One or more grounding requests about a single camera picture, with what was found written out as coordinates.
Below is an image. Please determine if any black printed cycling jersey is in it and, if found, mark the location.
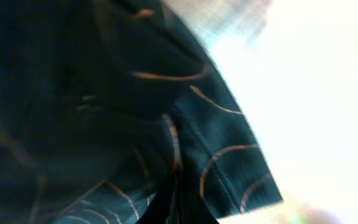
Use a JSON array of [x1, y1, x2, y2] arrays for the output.
[[0, 0, 282, 224]]

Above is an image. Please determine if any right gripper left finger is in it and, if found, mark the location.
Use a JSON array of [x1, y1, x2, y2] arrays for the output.
[[136, 177, 177, 224]]

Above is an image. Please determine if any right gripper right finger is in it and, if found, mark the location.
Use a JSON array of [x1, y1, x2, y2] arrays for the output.
[[177, 177, 219, 224]]

